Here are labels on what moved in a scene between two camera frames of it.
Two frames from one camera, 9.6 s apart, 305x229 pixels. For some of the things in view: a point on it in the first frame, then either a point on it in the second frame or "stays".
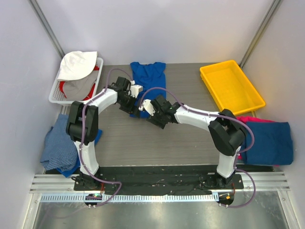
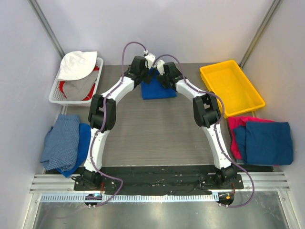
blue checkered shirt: (59, 150) stays
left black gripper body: (130, 106) -> (147, 75)
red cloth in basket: (62, 83) stays
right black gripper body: (154, 118) -> (163, 79)
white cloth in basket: (77, 65) stays
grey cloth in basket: (78, 89) stays
